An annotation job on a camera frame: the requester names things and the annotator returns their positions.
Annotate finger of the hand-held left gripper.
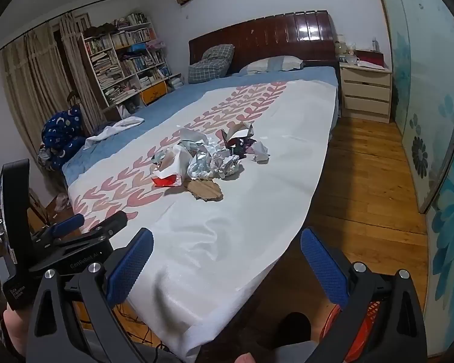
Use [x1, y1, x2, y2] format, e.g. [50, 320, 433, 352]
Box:
[51, 211, 128, 251]
[30, 214, 86, 248]

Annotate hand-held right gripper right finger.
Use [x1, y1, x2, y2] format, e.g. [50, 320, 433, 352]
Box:
[300, 227, 428, 363]

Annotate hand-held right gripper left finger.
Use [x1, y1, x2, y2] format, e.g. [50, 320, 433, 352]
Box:
[26, 227, 154, 363]

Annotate red plastic basket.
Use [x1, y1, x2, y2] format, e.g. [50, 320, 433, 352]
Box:
[319, 299, 383, 363]

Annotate white red snack bag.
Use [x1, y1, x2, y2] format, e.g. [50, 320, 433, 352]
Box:
[152, 146, 192, 188]

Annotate brown corrugated cardboard piece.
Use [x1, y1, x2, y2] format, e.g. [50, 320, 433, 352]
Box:
[183, 179, 225, 202]

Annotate silver foil wrapper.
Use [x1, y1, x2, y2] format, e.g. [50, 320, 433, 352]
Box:
[187, 150, 218, 181]

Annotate white plastic bag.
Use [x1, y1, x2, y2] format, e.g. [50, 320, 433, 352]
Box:
[170, 128, 209, 144]

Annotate white tissue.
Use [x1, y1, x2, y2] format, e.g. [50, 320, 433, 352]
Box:
[211, 148, 245, 178]

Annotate white paper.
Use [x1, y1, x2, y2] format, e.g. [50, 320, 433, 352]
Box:
[252, 141, 271, 164]

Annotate purple wrapper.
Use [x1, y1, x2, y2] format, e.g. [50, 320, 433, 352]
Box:
[227, 138, 258, 159]

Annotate cardboard box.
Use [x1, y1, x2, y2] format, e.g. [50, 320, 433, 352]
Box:
[217, 122, 255, 148]

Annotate person's left hand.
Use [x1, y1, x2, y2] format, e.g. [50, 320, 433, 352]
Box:
[0, 307, 31, 343]

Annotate person's dark slipper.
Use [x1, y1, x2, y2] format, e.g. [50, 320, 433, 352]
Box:
[278, 312, 311, 345]

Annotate navy star-print garment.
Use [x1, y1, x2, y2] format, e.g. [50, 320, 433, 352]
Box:
[41, 106, 87, 171]

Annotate white cloth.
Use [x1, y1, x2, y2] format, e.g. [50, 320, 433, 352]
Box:
[84, 116, 145, 150]

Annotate bed with white patterned cover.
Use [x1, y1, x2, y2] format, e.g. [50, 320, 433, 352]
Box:
[67, 79, 339, 363]

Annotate dark wooden chair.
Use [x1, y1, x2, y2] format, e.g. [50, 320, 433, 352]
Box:
[66, 91, 84, 114]

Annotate orange storage box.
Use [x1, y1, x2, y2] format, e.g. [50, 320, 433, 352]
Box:
[140, 83, 169, 106]

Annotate floral wardrobe sliding door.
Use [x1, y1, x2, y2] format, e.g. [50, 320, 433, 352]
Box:
[426, 26, 454, 360]
[373, 0, 454, 212]

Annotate beige curtain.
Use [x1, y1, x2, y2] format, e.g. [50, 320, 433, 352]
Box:
[58, 12, 99, 137]
[2, 23, 67, 152]

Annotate blue bedsheet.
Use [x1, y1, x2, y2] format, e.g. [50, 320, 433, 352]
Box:
[62, 66, 341, 193]

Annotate rows of books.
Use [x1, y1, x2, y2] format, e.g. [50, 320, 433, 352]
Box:
[84, 12, 173, 103]

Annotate white bookshelf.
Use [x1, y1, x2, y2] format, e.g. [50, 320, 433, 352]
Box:
[77, 12, 184, 122]

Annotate light wooden nightstand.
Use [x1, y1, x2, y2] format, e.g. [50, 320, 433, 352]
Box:
[339, 62, 393, 123]

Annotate grey plaid pillow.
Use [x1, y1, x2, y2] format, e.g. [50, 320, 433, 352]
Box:
[187, 44, 236, 84]

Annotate dark folded clothes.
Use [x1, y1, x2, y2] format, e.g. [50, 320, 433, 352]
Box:
[85, 23, 118, 36]

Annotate white and blue pillow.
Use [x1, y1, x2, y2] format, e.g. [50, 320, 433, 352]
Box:
[238, 56, 304, 75]

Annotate black curtain rod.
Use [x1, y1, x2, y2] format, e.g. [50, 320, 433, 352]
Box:
[0, 0, 137, 63]

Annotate red box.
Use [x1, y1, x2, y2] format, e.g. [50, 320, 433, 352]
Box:
[357, 50, 384, 68]

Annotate dark wooden headboard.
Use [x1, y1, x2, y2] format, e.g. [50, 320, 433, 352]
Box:
[188, 10, 337, 74]

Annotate black floor cable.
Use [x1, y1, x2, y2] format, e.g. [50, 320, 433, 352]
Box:
[113, 302, 171, 352]

